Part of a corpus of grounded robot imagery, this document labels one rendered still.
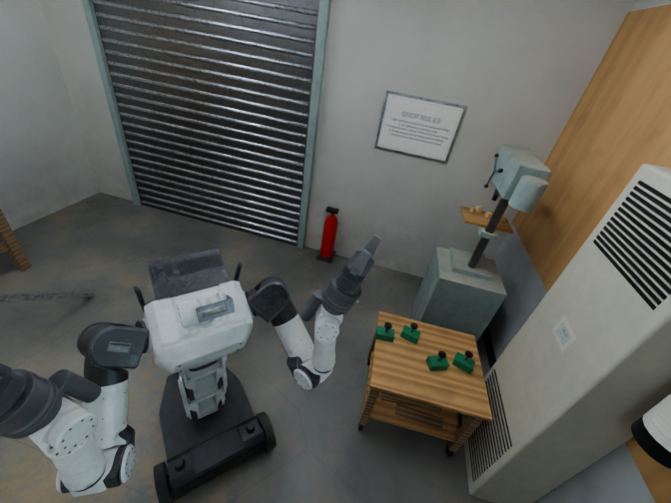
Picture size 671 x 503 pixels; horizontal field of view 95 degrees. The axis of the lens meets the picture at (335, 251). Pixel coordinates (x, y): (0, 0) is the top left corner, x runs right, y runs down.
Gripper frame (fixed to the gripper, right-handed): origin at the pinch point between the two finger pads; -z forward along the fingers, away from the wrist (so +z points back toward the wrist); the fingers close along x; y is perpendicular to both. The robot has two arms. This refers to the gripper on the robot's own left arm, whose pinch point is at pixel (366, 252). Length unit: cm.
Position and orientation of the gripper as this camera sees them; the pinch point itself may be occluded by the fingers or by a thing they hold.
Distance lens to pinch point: 74.9
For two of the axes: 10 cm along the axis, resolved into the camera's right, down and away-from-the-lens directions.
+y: -8.3, -5.5, 1.2
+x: -3.6, 3.6, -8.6
